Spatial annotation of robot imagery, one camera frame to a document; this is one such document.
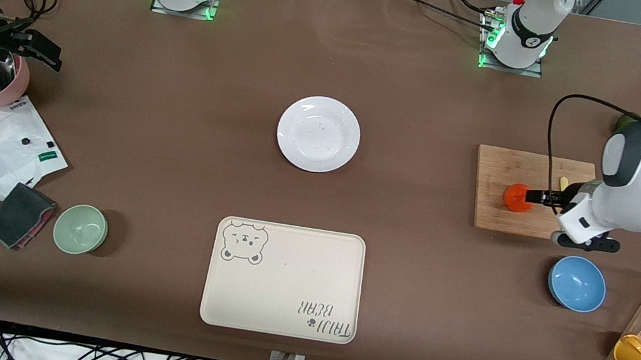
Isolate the dark green lime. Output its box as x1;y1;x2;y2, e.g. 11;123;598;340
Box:
614;110;641;136

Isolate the dark grey folded cloth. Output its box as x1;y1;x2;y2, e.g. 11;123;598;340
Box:
0;179;57;254

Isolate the white round plate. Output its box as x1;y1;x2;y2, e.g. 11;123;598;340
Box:
271;90;366;178

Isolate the pale green bowl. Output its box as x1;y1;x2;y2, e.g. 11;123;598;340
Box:
50;200;111;259

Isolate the wooden cutting board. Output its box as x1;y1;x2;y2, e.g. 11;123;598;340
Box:
467;144;600;246

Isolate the cream bear print tray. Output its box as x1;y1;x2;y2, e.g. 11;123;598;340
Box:
198;214;370;346

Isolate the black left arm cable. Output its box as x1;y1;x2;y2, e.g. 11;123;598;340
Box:
537;90;641;219

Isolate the orange fruit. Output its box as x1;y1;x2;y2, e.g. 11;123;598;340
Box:
501;182;539;215

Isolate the blue bowl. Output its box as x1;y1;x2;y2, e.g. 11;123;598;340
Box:
544;252;611;316

